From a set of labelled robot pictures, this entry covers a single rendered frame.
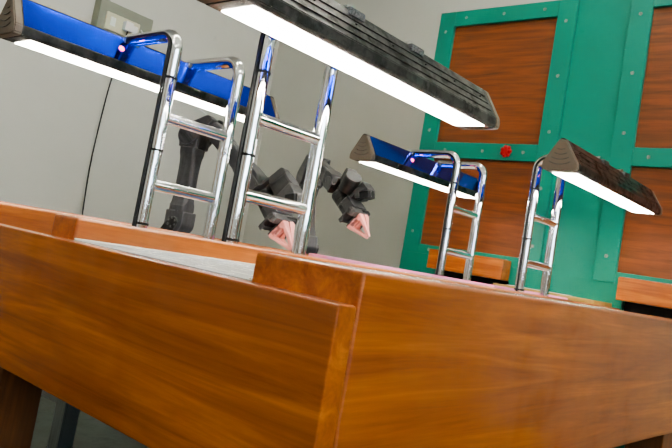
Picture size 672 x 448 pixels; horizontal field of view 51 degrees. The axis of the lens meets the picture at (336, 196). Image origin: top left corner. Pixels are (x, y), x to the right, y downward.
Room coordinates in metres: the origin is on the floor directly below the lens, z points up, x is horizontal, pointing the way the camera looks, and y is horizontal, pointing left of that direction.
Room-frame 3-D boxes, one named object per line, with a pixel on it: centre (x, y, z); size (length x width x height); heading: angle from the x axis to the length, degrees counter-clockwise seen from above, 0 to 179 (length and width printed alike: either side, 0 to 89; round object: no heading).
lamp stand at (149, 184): (1.33, 0.33, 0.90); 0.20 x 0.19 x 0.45; 138
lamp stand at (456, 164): (2.06, -0.31, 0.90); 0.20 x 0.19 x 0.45; 138
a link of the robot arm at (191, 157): (2.11, 0.45, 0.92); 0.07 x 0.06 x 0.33; 156
